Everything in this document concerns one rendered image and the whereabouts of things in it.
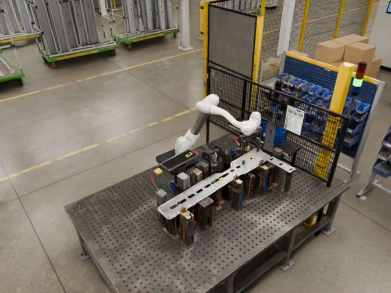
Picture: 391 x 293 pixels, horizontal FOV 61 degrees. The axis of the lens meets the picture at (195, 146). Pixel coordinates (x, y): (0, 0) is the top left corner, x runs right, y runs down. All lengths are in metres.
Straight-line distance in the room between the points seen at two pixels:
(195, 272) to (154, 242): 0.48
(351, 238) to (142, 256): 2.50
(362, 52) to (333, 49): 0.54
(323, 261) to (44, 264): 3.03
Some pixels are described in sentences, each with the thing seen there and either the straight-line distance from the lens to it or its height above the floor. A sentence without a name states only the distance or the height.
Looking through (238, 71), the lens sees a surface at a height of 1.08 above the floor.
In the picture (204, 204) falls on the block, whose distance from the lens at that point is 2.95.
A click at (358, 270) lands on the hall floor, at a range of 4.14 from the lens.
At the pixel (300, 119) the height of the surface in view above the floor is 1.34.
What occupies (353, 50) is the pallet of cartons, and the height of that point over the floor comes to 0.98.
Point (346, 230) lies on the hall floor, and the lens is 4.49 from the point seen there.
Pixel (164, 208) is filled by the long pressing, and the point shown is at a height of 1.00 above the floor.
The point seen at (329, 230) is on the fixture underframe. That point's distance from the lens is 4.38.
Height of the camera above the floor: 3.08
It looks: 34 degrees down
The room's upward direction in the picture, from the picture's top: 1 degrees counter-clockwise
